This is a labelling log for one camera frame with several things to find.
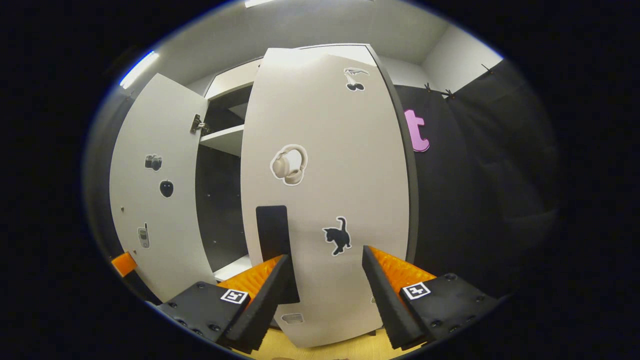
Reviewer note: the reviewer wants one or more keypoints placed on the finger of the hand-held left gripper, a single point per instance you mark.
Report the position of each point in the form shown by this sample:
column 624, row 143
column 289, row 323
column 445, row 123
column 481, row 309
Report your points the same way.
column 123, row 263

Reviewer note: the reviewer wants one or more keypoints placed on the black backdrop cloth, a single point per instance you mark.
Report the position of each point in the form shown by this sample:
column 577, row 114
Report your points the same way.
column 490, row 175

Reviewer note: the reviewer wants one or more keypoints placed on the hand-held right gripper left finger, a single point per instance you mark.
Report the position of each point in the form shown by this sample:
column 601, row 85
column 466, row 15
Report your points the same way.
column 260, row 306

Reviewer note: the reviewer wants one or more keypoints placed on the long ceiling light strip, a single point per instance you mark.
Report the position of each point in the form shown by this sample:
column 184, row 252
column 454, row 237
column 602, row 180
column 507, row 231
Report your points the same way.
column 139, row 69

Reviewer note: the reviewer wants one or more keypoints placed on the white door with headphones sticker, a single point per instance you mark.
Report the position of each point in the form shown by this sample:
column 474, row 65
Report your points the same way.
column 325, row 125

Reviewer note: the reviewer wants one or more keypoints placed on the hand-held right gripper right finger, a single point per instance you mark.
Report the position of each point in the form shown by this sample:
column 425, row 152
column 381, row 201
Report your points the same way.
column 390, row 305

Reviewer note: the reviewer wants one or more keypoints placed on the rectangular ceiling light panel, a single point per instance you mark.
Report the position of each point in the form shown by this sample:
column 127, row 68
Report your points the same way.
column 259, row 3

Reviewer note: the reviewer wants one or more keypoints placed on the white door with camera sticker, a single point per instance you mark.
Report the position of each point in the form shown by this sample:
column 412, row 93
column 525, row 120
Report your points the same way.
column 150, row 210

